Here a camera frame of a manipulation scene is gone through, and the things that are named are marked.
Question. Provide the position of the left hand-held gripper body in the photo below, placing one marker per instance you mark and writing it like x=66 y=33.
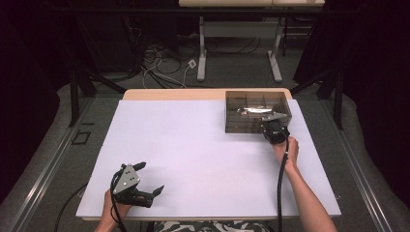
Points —
x=127 y=180

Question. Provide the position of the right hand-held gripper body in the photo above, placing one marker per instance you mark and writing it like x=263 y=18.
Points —
x=275 y=132

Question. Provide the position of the smoky clear drawer box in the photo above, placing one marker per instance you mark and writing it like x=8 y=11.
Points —
x=248 y=104

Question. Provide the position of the person's right hand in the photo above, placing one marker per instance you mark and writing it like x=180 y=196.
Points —
x=292 y=151

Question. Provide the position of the person's left hand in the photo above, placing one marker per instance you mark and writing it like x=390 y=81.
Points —
x=122 y=211

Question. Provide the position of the camouflage pants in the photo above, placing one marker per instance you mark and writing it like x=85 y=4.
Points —
x=193 y=227

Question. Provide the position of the white table mat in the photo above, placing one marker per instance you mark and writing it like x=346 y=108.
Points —
x=193 y=151

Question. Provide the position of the black metal stand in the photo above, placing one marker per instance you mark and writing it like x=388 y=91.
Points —
x=74 y=96
x=337 y=103

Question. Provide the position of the white power adapter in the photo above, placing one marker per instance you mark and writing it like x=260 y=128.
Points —
x=192 y=63

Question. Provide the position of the white-legged desk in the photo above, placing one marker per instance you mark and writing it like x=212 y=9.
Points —
x=238 y=29

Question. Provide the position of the dark curtain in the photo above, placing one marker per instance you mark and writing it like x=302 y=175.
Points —
x=22 y=112
x=383 y=96

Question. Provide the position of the aluminium floor rail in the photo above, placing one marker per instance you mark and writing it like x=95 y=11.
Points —
x=361 y=167
x=48 y=167

